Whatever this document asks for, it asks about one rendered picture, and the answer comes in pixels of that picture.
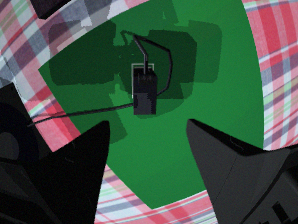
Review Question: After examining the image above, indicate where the green circuit board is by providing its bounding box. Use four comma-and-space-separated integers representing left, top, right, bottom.
39, 0, 265, 209

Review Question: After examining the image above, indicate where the black cable with plug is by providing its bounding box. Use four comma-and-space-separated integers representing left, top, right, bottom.
27, 35, 173, 128

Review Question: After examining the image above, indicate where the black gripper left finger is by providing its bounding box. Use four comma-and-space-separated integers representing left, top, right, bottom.
0, 120, 110, 224

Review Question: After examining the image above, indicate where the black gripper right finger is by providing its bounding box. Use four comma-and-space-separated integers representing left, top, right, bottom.
185, 119, 298, 224

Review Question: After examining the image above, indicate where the dark grey square computer fan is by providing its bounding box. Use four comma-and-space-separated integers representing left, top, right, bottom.
0, 81, 52, 163

